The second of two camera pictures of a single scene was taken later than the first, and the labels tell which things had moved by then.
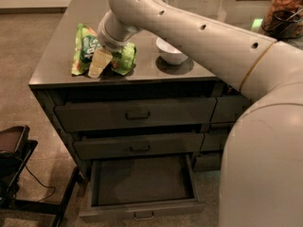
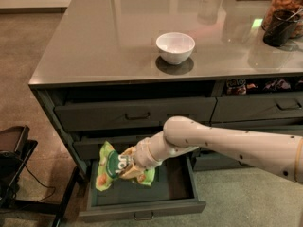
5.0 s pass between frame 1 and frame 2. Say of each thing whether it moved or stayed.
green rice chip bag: moved
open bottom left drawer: stayed
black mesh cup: stayed
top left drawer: stayed
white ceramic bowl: stayed
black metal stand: stayed
